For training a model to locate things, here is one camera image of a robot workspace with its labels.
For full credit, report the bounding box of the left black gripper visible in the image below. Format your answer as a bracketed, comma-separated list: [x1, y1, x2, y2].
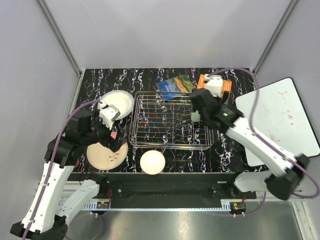
[82, 109, 127, 151]

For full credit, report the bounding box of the green ceramic bowl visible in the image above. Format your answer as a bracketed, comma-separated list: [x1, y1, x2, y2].
[190, 111, 201, 123]

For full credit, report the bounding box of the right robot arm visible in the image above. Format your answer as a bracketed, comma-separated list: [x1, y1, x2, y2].
[189, 88, 310, 200]

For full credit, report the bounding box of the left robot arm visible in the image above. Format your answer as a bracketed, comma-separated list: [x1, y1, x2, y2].
[10, 105, 126, 240]

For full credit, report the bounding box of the pink cream floral plate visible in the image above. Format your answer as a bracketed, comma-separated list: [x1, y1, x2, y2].
[86, 142, 128, 171]

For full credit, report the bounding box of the orange green book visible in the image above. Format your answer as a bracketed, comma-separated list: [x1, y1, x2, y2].
[196, 74, 232, 99]

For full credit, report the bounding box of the white paper plate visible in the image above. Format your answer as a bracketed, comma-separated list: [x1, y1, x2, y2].
[97, 90, 135, 121]

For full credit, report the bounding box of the blue landscape book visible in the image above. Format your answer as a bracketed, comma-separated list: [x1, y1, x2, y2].
[156, 74, 195, 101]

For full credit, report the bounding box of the orange bowl white inside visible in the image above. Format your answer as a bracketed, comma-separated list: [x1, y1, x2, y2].
[140, 150, 166, 175]

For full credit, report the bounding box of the white whiteboard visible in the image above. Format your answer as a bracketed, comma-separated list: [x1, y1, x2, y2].
[235, 77, 320, 168]

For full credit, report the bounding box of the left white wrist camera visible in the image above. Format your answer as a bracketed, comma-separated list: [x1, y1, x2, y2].
[99, 105, 120, 130]

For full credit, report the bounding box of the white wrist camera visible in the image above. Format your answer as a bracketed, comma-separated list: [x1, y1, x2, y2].
[204, 74, 224, 98]
[99, 105, 120, 130]

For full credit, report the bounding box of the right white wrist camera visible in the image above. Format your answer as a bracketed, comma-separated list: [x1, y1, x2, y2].
[204, 74, 224, 98]

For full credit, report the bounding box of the metal wire dish rack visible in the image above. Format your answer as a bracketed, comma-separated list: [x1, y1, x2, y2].
[128, 91, 214, 150]

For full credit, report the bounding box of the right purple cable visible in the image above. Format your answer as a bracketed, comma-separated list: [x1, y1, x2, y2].
[207, 67, 320, 198]

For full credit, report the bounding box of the purple cable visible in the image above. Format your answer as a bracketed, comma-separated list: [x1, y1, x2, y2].
[21, 100, 105, 240]
[207, 67, 320, 198]

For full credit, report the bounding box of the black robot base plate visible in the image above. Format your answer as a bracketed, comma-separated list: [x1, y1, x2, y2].
[69, 171, 258, 210]

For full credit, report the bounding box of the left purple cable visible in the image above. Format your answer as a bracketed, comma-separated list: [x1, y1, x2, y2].
[21, 100, 105, 240]

